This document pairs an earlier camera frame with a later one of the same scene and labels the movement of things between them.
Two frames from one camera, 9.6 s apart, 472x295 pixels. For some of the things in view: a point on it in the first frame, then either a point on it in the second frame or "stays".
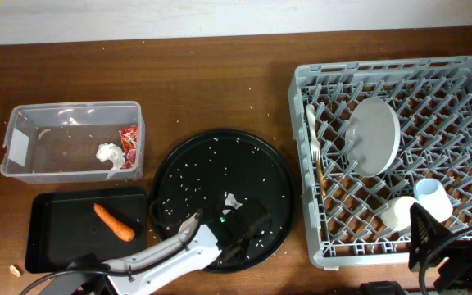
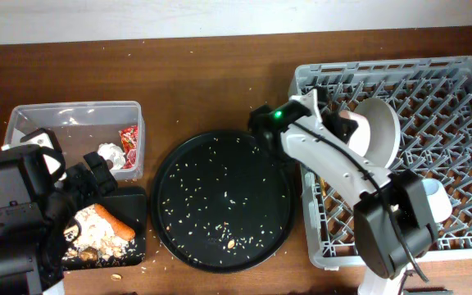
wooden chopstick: [321, 177] stays
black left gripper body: [243, 247] → [80, 186]
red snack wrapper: [129, 136] stays
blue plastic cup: [433, 197] stays
